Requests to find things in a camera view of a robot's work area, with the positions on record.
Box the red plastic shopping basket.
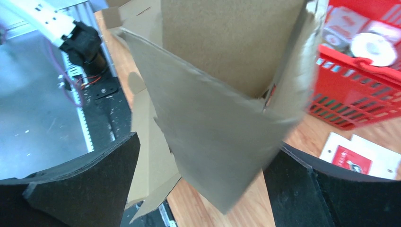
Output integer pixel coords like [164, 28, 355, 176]
[309, 0, 401, 130]

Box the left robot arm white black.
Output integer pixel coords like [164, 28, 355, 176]
[0, 0, 108, 75]

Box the pink white round roll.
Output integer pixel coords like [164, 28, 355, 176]
[349, 33, 398, 67]

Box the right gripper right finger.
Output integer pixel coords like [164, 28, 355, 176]
[263, 144, 401, 227]

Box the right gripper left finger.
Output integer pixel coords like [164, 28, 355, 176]
[0, 132, 140, 227]

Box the white slotted cable duct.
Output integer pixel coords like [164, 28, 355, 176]
[62, 53, 180, 227]

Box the brown cardboard box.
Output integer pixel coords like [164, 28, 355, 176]
[102, 0, 329, 219]

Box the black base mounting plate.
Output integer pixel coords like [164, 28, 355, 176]
[81, 70, 176, 227]

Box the red white paper packet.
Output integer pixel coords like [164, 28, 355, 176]
[319, 132, 401, 180]

